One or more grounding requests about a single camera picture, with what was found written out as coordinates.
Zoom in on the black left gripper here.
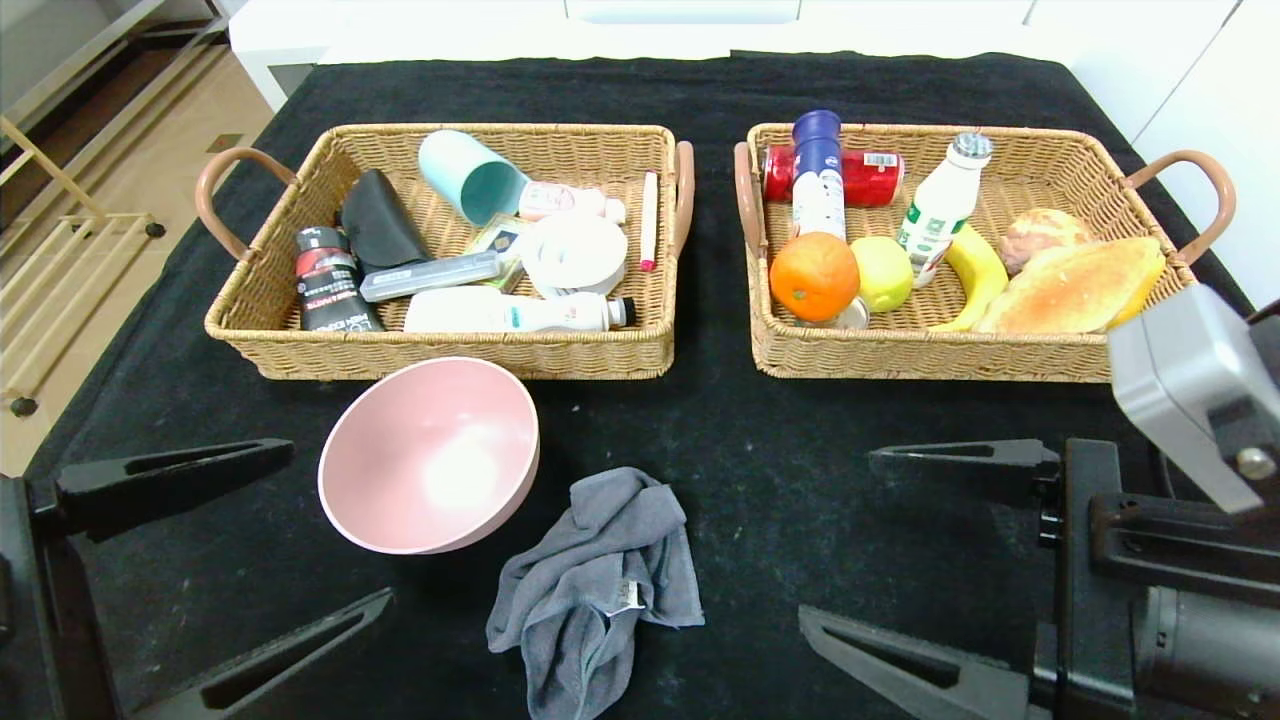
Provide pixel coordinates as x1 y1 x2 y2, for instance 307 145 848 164
0 437 395 720

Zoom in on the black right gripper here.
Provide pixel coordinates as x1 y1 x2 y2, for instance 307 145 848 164
797 437 1280 720

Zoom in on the pink bowl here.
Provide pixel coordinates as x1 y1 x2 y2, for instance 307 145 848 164
317 357 541 556

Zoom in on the striped croissant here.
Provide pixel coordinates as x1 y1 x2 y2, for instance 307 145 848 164
975 237 1161 335

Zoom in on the yellow banana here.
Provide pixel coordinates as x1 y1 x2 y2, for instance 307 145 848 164
930 222 1009 333

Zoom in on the orange mandarin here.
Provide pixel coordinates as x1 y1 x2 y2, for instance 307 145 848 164
769 232 861 323

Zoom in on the grey cloth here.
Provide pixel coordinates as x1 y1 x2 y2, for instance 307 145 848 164
485 467 705 720

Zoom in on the white bottle blue cap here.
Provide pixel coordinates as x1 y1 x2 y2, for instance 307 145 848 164
790 110 849 241

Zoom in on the wicker basket with food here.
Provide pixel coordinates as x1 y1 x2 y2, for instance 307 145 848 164
733 123 1237 386

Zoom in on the wicker basket with toiletries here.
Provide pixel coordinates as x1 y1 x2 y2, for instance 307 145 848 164
195 123 696 382

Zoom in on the black tablecloth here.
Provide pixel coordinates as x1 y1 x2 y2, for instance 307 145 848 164
20 50 1280 720

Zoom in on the yellow mango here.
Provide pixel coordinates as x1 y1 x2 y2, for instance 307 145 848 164
1105 245 1168 331

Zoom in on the yellow lemon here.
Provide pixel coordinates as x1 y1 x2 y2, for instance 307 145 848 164
850 236 914 313

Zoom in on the black red bottle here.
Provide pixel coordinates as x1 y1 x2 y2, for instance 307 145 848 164
293 226 386 334

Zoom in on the beige wooden rack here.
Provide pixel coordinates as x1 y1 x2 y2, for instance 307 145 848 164
0 115 166 416

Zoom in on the round bread bun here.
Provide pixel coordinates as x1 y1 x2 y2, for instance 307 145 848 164
1000 208 1096 276

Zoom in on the white bottle silver cap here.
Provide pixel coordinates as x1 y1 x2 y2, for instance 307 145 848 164
893 132 994 288

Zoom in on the grey rectangular case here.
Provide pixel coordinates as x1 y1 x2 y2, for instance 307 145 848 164
358 250 503 304

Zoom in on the white bottle black cap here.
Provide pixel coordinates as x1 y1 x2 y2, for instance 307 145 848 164
403 287 637 334

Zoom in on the red drink can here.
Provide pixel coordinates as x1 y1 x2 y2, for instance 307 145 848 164
762 145 906 209

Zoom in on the black pouch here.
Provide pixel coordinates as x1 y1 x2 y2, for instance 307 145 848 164
338 168 433 276

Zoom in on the pink white stick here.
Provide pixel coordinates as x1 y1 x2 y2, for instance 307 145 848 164
638 170 661 272

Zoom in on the teal cup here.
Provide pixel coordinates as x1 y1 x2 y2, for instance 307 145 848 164
417 130 531 228

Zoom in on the white round container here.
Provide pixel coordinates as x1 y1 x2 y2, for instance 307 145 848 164
520 215 629 299

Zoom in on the pink white small bottle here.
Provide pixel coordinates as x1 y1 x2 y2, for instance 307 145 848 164
517 181 627 226

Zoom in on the wooden shelf unit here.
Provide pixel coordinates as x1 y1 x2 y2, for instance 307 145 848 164
0 0 236 131

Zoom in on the white cabinet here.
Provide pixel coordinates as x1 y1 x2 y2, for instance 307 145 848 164
228 0 1061 113

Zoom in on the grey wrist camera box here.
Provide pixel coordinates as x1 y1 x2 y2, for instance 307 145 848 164
1107 283 1280 516

